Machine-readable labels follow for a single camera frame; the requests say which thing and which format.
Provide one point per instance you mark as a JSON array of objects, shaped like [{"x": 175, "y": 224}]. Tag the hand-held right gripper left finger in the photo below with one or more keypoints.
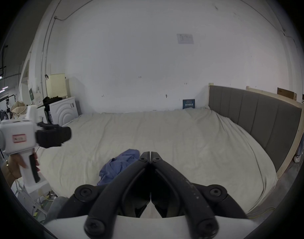
[{"x": 109, "y": 195}]

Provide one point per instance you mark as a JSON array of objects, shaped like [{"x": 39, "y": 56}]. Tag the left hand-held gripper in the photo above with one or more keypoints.
[{"x": 17, "y": 137}]

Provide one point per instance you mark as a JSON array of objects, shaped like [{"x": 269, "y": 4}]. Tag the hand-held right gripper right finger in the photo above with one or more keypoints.
[{"x": 189, "y": 195}]

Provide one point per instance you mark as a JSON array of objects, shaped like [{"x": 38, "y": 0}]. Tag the person's left forearm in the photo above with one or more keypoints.
[{"x": 9, "y": 180}]

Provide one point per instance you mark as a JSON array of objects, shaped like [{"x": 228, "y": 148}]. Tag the white washing machine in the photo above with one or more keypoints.
[{"x": 63, "y": 111}]

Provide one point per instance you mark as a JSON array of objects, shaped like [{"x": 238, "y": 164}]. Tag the blue garment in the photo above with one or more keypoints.
[{"x": 117, "y": 167}]

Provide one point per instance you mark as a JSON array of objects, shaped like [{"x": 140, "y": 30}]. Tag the pale yellow panel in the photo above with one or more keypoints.
[{"x": 57, "y": 86}]

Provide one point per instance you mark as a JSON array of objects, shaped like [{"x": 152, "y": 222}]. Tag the bed with beige sheet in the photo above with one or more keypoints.
[{"x": 167, "y": 138}]

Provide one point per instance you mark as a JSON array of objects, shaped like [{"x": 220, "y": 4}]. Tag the dark blue card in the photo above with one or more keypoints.
[{"x": 188, "y": 104}]

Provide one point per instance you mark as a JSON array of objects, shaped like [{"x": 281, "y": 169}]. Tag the grey padded headboard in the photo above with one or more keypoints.
[{"x": 256, "y": 118}]

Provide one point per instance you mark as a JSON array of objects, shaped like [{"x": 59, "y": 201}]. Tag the brown cardboard piece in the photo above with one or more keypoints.
[{"x": 287, "y": 93}]

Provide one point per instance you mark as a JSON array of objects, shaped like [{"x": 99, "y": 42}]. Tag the paper sheet on wall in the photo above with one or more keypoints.
[{"x": 185, "y": 38}]

